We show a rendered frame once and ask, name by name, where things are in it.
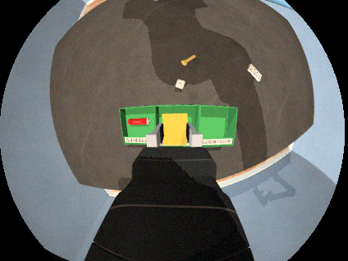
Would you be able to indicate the red cylinder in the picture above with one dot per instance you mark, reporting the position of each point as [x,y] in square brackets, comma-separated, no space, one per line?
[138,121]

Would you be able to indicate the green rack of bins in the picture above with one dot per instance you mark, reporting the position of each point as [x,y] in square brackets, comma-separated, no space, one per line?
[218,123]

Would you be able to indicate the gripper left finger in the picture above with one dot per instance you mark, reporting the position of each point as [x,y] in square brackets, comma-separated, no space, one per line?
[155,138]

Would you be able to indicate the yellow rectangular pad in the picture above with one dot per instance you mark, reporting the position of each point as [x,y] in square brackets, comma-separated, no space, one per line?
[174,125]

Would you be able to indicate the white domino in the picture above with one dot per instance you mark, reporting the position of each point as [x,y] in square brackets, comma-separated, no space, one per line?
[254,72]

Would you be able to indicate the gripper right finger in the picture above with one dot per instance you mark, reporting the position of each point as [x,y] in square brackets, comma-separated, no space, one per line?
[196,137]

